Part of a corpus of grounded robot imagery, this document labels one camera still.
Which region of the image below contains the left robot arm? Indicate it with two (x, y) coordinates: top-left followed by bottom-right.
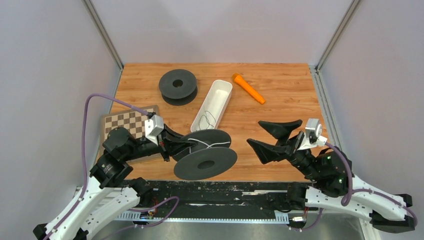
(33, 125), (196, 240)

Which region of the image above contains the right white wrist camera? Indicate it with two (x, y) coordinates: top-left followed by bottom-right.
(297, 118), (328, 151)

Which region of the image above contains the wooden chessboard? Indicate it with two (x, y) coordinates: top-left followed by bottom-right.
(96, 109), (147, 159)

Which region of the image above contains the left aluminium frame post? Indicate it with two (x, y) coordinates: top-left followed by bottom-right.
(82, 0), (124, 72)

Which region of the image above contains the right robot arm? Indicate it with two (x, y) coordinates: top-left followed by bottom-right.
(247, 118), (418, 234)

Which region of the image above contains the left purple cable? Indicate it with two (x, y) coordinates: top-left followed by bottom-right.
(41, 93), (153, 240)

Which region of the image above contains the white oblong tray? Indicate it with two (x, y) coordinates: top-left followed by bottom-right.
(190, 79), (233, 133)

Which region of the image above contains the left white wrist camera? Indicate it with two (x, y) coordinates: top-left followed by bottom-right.
(144, 114), (164, 146)

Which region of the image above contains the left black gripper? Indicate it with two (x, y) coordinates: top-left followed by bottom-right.
(123, 122), (197, 161)

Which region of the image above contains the right aluminium frame post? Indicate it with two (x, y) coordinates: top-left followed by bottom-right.
(315, 0), (362, 73)

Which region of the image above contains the aluminium frame post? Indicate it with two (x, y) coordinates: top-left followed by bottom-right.
(315, 0), (362, 73)
(82, 0), (124, 72)

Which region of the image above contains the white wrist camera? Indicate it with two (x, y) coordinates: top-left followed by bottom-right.
(297, 118), (328, 151)
(144, 114), (164, 146)

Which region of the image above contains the black spool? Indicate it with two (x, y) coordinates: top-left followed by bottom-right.
(158, 69), (198, 106)
(173, 129), (238, 181)

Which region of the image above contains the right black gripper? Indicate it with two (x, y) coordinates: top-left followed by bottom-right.
(244, 120), (320, 182)

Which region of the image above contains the black thin cable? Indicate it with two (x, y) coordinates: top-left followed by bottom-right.
(197, 110), (218, 131)

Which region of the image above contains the orange flashlight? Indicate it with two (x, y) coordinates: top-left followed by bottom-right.
(231, 73), (266, 105)

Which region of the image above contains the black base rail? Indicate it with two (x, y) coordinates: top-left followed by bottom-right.
(117, 180), (319, 224)

